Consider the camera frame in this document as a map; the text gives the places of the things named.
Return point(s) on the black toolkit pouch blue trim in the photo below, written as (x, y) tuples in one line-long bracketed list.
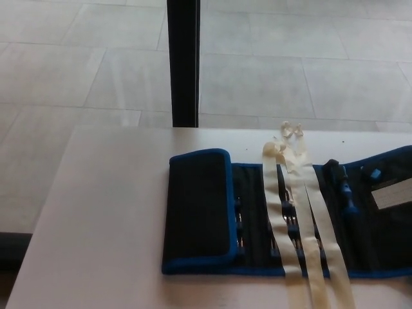
[(198, 206)]

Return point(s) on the beige masking tape strip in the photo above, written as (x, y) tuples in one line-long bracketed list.
[(319, 199), (273, 193), (309, 251)]

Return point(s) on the black vertical post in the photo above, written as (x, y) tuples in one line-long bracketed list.
[(183, 64)]

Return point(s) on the small blue plastic piece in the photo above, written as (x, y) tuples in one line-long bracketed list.
[(375, 174)]

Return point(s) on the white paper label card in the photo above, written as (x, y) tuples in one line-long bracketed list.
[(394, 197)]

